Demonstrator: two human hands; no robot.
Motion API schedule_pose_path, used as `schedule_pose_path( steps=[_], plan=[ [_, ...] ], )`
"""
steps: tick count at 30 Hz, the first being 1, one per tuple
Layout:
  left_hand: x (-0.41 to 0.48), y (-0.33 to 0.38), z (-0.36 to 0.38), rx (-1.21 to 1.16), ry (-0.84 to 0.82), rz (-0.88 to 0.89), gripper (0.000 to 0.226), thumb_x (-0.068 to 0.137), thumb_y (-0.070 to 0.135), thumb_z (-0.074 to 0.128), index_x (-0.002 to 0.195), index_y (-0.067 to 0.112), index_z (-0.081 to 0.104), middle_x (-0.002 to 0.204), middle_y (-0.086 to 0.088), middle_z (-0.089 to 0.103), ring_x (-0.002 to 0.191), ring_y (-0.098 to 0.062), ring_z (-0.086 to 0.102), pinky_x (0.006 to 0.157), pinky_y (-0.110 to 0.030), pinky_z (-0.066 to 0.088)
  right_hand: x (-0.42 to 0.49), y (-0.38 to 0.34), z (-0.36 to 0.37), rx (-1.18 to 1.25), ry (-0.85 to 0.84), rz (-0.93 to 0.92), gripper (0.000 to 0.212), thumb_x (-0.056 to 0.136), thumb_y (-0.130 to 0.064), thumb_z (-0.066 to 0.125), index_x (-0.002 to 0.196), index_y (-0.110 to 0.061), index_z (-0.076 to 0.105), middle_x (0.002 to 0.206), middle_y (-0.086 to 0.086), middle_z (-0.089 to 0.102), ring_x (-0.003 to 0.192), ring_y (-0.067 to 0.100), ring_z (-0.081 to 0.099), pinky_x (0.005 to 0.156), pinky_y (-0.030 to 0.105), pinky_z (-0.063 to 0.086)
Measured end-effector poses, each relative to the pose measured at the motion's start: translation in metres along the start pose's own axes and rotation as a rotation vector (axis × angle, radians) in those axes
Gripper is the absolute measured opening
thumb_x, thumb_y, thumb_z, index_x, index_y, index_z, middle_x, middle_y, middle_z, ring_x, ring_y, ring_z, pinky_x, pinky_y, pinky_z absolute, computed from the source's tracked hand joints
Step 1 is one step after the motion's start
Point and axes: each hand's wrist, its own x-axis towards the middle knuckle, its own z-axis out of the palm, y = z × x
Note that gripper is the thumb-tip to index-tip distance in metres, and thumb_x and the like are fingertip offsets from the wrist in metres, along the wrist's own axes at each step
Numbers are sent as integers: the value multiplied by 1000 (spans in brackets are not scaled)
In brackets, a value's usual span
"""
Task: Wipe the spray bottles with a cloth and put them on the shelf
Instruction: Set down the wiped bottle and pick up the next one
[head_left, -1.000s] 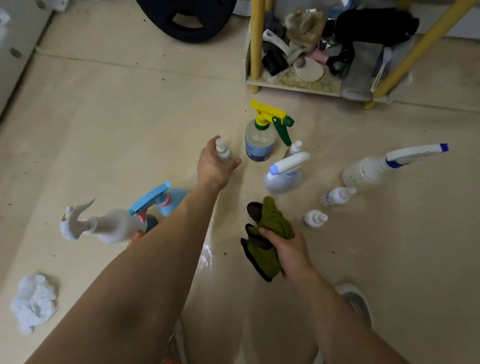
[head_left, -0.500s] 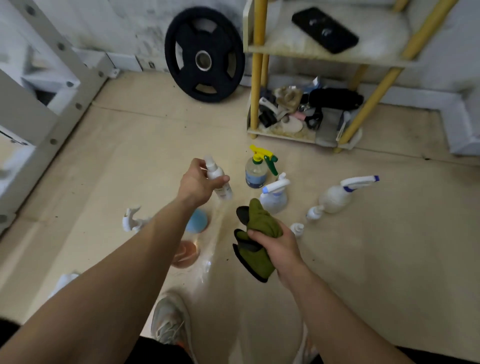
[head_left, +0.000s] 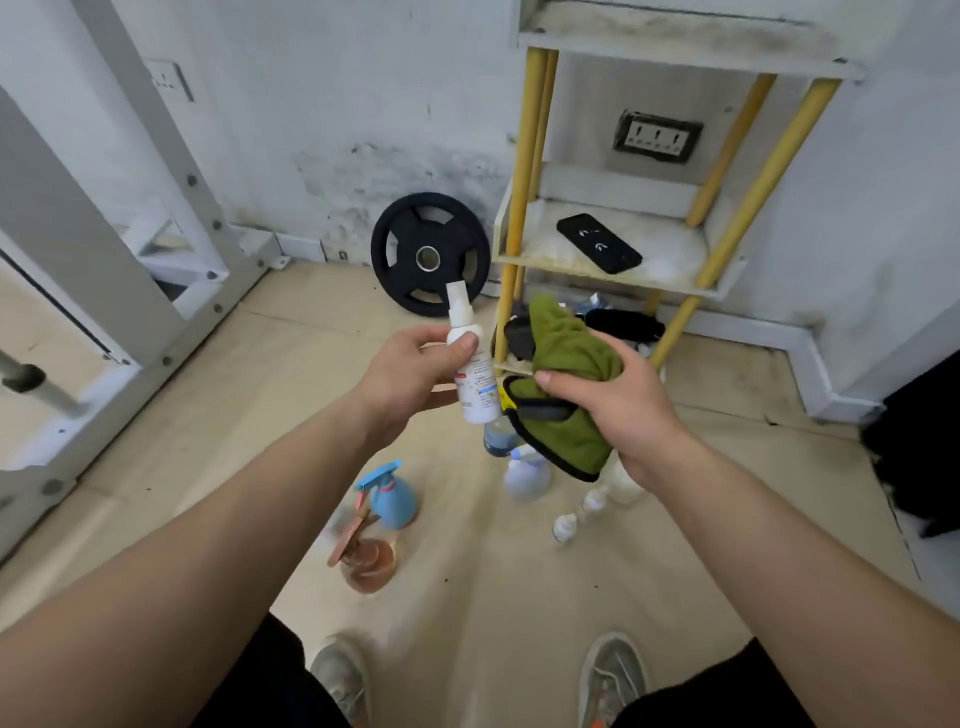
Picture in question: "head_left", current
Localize white wall socket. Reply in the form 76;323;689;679
143;57;196;104

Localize black clip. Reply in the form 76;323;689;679
503;314;535;361

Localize person's left forearm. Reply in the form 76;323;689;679
0;393;384;728

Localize person's right forearm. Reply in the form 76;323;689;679
637;442;960;728

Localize person's left hand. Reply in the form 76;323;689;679
352;323;481;451

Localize person's grey shoe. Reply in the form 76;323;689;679
309;637;373;728
577;632;650;728

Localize round white bottle blue-tipped sprayer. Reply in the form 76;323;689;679
603;449;650;506

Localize black weight plate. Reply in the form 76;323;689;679
370;191;493;318

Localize clear bottle yellow green sprayer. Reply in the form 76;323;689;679
482;397;523;459

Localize white metal rack frame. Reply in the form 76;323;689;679
0;0;292;564

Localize person's right hand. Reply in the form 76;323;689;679
533;327;703;493

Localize white shelf yellow poles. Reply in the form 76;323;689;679
491;0;868;376

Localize person's left grey shoe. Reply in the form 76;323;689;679
309;637;373;728

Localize orange spray bottle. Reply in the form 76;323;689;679
326;513;399;595

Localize pale blue bottle white sprayer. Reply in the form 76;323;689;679
502;443;555;504

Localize black shorts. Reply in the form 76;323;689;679
191;611;819;728

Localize black phone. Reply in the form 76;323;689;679
555;212;644;276

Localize blue spray bottle pink trigger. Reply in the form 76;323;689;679
353;459;420;532

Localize person's right grey shoe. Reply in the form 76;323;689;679
577;632;650;728

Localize green microfibre cloth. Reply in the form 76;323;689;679
500;292;625;484

